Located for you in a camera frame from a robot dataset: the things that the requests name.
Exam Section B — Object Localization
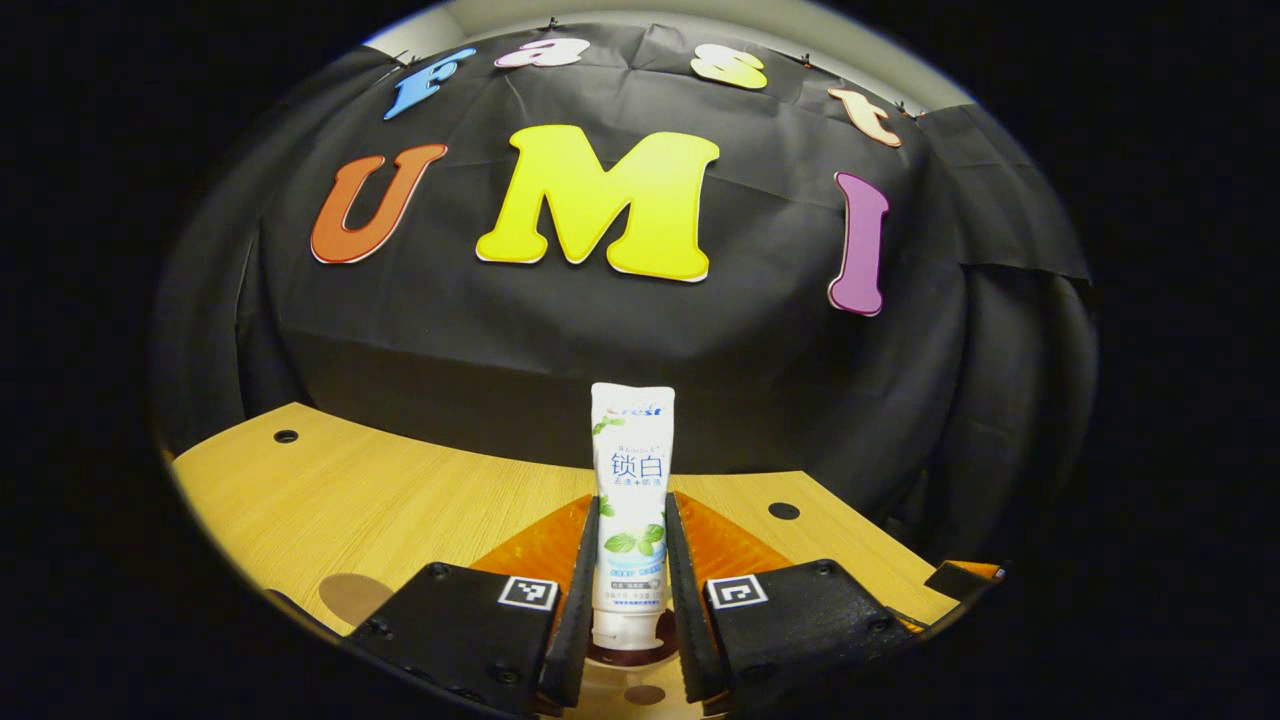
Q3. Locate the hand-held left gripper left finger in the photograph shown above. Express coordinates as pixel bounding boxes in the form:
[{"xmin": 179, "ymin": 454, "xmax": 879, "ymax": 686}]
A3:
[{"xmin": 345, "ymin": 493, "xmax": 601, "ymax": 716}]

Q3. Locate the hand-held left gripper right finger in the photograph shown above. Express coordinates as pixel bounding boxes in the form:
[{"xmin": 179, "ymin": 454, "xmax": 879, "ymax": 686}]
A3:
[{"xmin": 664, "ymin": 490, "xmax": 926, "ymax": 706}]

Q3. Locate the beige cup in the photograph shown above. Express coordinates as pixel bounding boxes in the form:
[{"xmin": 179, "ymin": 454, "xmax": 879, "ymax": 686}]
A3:
[{"xmin": 575, "ymin": 640, "xmax": 696, "ymax": 720}]

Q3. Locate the white toothpaste tube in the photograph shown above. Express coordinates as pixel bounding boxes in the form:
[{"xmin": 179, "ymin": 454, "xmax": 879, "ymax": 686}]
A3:
[{"xmin": 590, "ymin": 382, "xmax": 676, "ymax": 651}]

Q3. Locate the round brown coaster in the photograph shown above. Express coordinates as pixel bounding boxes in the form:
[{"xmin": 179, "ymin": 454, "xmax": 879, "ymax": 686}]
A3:
[{"xmin": 319, "ymin": 572, "xmax": 396, "ymax": 631}]

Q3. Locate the wooden desktop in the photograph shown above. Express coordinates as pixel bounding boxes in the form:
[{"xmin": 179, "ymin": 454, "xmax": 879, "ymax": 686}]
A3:
[{"xmin": 165, "ymin": 402, "xmax": 961, "ymax": 720}]

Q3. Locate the black backdrop cloth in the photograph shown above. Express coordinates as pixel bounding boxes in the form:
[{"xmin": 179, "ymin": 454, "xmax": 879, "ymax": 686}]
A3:
[{"xmin": 150, "ymin": 20, "xmax": 1101, "ymax": 566}]

